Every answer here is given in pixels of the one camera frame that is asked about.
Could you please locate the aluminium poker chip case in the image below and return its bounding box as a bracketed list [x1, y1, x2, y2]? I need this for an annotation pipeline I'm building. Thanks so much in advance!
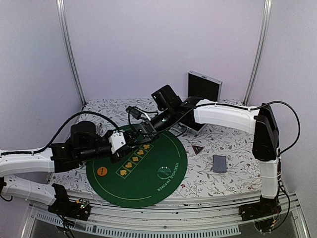
[172, 70, 222, 137]

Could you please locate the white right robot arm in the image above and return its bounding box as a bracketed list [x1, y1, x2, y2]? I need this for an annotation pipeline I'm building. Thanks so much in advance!
[136, 85, 280, 216]

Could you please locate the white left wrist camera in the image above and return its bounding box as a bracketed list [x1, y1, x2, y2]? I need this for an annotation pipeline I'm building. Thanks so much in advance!
[108, 131, 135, 154]

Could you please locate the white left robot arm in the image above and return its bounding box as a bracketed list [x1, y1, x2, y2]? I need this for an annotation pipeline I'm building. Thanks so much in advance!
[0, 121, 128, 215]

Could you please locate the front aluminium rail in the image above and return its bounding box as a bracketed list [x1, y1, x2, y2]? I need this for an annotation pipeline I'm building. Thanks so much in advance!
[27, 192, 302, 236]

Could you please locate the right aluminium frame post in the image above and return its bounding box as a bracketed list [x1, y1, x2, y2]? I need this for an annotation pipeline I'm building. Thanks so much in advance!
[243, 0, 272, 105]

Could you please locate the green round poker mat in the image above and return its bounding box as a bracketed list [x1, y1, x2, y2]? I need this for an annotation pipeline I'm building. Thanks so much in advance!
[86, 132, 188, 208]

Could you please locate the triangular all in button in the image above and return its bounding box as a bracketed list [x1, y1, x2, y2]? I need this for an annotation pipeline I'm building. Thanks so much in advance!
[192, 145, 204, 155]

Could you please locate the aluminium frame post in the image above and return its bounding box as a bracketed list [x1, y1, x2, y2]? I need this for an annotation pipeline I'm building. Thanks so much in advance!
[56, 0, 87, 106]
[243, 0, 272, 105]

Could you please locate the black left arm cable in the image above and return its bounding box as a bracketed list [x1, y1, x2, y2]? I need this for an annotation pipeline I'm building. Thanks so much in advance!
[0, 111, 119, 157]

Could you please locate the left aluminium frame post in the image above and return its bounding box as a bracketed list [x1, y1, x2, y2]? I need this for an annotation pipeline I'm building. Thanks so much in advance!
[56, 0, 87, 106]

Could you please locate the clear dealer button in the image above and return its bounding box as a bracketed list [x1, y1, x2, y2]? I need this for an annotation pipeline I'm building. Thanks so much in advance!
[157, 166, 172, 180]

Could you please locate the orange big blind button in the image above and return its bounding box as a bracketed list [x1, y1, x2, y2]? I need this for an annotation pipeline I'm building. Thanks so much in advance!
[97, 167, 108, 177]

